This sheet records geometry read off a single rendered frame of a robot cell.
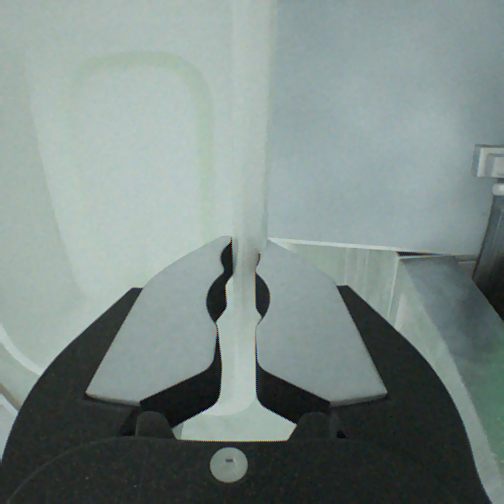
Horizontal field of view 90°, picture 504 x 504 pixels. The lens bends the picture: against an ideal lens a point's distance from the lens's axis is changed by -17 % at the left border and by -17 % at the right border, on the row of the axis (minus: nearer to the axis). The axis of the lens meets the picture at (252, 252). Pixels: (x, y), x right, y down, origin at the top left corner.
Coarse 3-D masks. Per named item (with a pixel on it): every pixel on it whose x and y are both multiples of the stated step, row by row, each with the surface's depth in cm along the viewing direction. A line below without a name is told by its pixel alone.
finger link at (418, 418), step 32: (384, 320) 7; (384, 352) 7; (416, 352) 6; (384, 384) 6; (416, 384) 6; (352, 416) 5; (384, 416) 5; (416, 416) 5; (448, 416) 5; (416, 448) 5; (448, 448) 4; (448, 480) 4; (480, 480) 4
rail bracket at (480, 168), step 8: (480, 144) 32; (480, 152) 31; (488, 152) 31; (496, 152) 30; (472, 160) 33; (480, 160) 31; (488, 160) 30; (496, 160) 29; (472, 168) 33; (480, 168) 32; (488, 168) 31; (496, 168) 30; (480, 176) 32; (488, 176) 32; (496, 176) 30; (496, 184) 24; (496, 192) 24
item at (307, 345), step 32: (288, 256) 10; (256, 288) 10; (288, 288) 9; (320, 288) 9; (288, 320) 8; (320, 320) 8; (352, 320) 8; (256, 352) 7; (288, 352) 7; (320, 352) 7; (352, 352) 7; (256, 384) 7; (288, 384) 6; (320, 384) 6; (352, 384) 6; (288, 416) 7
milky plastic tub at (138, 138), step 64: (0, 0) 7; (64, 0) 9; (128, 0) 10; (192, 0) 11; (256, 0) 7; (0, 64) 13; (64, 64) 14; (128, 64) 14; (192, 64) 14; (256, 64) 8; (0, 128) 14; (64, 128) 16; (128, 128) 16; (192, 128) 15; (256, 128) 8; (0, 192) 15; (64, 192) 18; (128, 192) 18; (192, 192) 17; (256, 192) 9; (0, 256) 15; (64, 256) 21; (128, 256) 20; (256, 256) 11; (0, 320) 16; (64, 320) 21; (256, 320) 12
